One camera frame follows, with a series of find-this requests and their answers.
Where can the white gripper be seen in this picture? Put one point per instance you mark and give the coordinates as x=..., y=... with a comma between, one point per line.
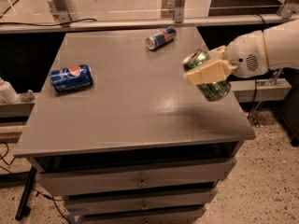
x=247, y=54

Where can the green soda can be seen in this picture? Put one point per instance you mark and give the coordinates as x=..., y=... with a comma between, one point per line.
x=208, y=71

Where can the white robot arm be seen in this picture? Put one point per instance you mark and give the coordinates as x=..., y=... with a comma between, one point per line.
x=282, y=45

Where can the blue silver Red Bull can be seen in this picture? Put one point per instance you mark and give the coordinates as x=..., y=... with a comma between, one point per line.
x=166, y=35

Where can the blue Pepsi can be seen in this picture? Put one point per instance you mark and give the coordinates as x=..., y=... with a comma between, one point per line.
x=71, y=78

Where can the grey beam right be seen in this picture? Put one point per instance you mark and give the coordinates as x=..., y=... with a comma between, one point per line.
x=247, y=91

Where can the grey drawer cabinet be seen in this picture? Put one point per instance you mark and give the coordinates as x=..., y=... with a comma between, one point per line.
x=138, y=111

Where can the middle grey drawer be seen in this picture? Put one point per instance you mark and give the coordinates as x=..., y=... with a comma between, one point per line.
x=137, y=201

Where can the grey drawer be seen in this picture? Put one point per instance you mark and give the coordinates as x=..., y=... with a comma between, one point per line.
x=136, y=177
x=154, y=216
x=137, y=201

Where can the top grey drawer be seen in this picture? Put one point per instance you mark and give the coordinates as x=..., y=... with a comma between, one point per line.
x=136, y=177

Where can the bottom grey drawer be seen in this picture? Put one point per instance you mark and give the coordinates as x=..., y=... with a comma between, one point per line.
x=154, y=216

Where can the white pipe fitting left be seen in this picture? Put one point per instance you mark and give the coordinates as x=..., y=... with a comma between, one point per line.
x=8, y=93

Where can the black metal leg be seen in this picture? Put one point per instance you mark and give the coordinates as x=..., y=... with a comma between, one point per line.
x=26, y=194

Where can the horizontal metal rail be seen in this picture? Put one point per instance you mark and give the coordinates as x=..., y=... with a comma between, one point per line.
x=13, y=27

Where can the metal upright bracket centre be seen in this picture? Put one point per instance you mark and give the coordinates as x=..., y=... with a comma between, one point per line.
x=173, y=9

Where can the metal upright bracket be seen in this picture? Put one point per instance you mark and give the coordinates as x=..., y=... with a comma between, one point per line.
x=64, y=10
x=173, y=9

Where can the metal upright bracket left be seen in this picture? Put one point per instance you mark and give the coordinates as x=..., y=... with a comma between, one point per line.
x=64, y=10

